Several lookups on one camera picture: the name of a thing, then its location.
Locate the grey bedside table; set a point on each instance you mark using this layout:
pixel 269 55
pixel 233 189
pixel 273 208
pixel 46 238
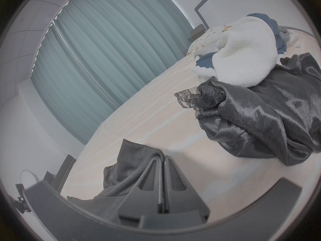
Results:
pixel 198 33

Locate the bed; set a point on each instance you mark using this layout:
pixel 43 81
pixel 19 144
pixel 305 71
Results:
pixel 163 114

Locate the black T-shirt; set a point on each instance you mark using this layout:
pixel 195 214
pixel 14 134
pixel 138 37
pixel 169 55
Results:
pixel 130 159

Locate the blue-green curtain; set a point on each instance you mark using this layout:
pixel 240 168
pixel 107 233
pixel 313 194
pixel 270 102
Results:
pixel 70 89
pixel 120 39

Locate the black chest of drawers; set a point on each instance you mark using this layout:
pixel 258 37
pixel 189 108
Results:
pixel 66 169

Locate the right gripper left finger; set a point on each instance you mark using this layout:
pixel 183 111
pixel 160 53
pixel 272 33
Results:
pixel 141 202

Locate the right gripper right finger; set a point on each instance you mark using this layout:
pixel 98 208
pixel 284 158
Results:
pixel 183 202

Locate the white printed pillow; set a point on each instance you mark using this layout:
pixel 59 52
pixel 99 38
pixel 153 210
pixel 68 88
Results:
pixel 205 40

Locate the pile of clothes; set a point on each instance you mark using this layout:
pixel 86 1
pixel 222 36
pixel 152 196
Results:
pixel 250 54

